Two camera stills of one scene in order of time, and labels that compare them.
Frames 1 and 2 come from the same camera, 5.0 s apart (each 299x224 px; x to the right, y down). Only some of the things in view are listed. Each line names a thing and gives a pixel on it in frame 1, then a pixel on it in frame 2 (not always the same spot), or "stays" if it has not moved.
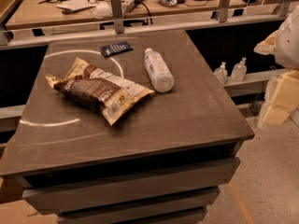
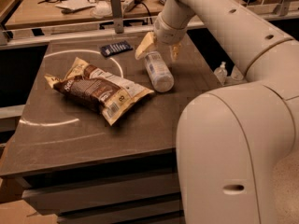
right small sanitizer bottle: (239, 70) stays
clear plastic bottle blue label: (159, 71) stays
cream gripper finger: (267, 46) -> (164, 35)
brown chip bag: (99, 89) stays
